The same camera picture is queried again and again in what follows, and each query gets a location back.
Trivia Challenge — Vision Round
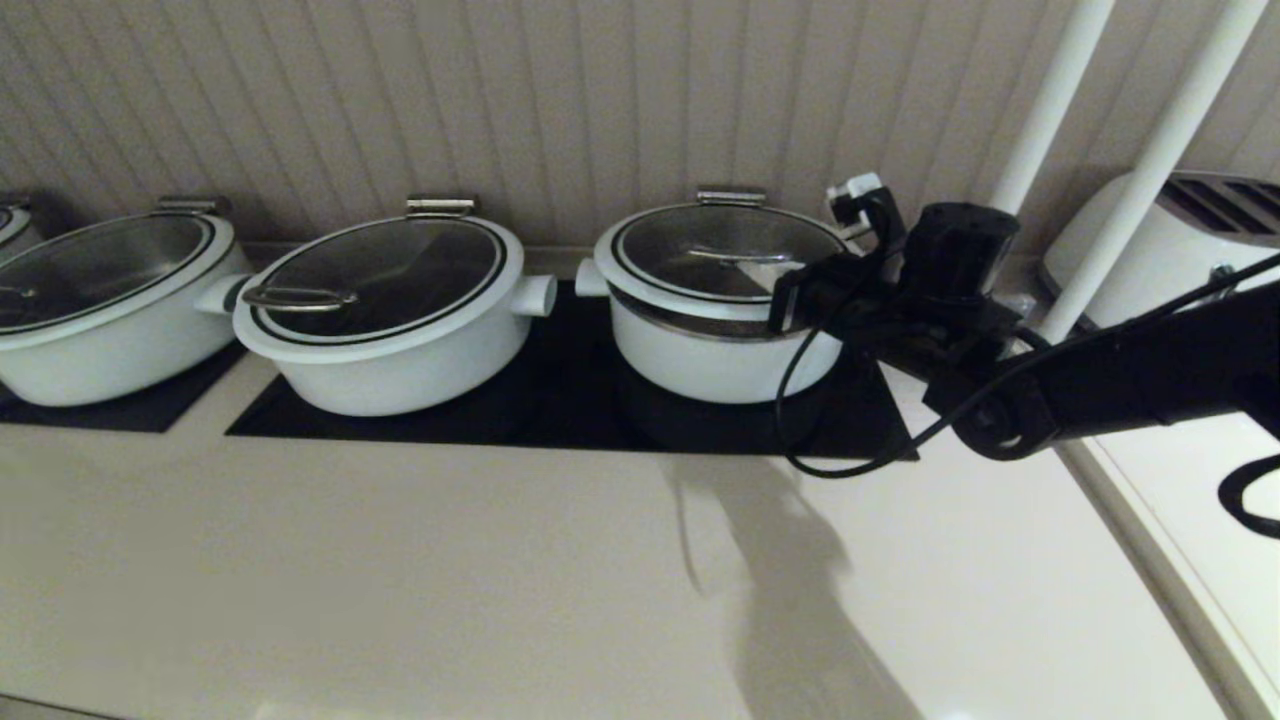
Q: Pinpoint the shallow wide white pot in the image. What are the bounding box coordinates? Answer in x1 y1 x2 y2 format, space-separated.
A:
0 240 256 408
232 275 558 418

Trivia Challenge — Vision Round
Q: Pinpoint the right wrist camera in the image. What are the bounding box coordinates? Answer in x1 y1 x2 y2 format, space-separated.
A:
826 172 908 256

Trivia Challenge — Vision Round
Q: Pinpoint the black cable loop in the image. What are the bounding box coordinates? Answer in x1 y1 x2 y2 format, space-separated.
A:
1218 455 1280 541

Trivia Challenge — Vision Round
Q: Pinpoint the large black induction cooktop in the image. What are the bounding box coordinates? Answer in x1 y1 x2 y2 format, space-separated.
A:
225 282 919 462

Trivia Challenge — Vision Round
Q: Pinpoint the white toaster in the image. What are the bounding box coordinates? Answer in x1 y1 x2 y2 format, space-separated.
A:
1040 172 1280 331

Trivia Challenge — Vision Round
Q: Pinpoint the small white lidded pot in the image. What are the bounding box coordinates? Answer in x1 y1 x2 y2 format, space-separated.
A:
0 195 46 263

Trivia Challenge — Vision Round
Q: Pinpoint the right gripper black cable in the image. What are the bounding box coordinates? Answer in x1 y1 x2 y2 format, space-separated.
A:
775 255 1280 479

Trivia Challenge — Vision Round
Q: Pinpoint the deep white round pot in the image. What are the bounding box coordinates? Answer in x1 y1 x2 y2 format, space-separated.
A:
575 258 851 406

